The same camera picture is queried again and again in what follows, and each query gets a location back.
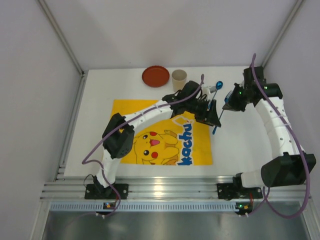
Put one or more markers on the red round plate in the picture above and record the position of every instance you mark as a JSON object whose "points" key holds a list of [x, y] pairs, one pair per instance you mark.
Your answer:
{"points": [[155, 76]]}

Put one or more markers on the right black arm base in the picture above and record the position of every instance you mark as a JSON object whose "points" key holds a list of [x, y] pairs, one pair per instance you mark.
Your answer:
{"points": [[229, 191]]}

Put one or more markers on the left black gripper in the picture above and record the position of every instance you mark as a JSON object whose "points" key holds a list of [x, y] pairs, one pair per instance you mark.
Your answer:
{"points": [[206, 115]]}

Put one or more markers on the left aluminium frame post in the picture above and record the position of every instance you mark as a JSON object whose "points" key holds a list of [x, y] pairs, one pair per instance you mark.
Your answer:
{"points": [[60, 35]]}

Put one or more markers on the beige paper cup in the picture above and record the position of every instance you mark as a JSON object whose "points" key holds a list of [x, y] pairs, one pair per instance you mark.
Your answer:
{"points": [[179, 78]]}

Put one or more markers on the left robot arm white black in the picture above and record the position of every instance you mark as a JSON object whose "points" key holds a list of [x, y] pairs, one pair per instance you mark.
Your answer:
{"points": [[118, 137]]}

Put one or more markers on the blue metal spoon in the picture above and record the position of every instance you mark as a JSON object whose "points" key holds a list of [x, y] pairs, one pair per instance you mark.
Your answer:
{"points": [[218, 85]]}

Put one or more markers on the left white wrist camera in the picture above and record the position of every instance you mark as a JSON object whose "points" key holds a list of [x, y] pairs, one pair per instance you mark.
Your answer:
{"points": [[208, 90]]}

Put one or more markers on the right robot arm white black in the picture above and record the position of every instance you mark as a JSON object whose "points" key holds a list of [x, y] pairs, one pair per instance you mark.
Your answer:
{"points": [[290, 163]]}

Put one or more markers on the perforated metal cable duct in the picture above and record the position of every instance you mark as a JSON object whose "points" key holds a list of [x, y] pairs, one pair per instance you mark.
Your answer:
{"points": [[148, 206]]}

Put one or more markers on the aluminium mounting rail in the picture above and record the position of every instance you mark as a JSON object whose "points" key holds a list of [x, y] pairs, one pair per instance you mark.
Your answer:
{"points": [[146, 188]]}

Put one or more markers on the aluminium frame post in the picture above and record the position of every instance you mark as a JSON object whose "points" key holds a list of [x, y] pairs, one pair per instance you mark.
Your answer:
{"points": [[281, 33], [60, 35]]}

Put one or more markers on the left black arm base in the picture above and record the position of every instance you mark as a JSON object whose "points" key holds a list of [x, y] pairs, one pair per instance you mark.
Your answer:
{"points": [[96, 192]]}

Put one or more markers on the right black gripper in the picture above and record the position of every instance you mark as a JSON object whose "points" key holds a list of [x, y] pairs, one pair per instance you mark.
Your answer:
{"points": [[236, 100]]}

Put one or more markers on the right aluminium frame post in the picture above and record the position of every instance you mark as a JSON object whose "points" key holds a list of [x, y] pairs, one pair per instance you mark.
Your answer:
{"points": [[281, 33]]}

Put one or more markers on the yellow Pikachu cloth placemat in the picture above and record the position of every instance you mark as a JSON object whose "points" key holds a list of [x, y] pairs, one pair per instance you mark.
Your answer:
{"points": [[180, 141]]}

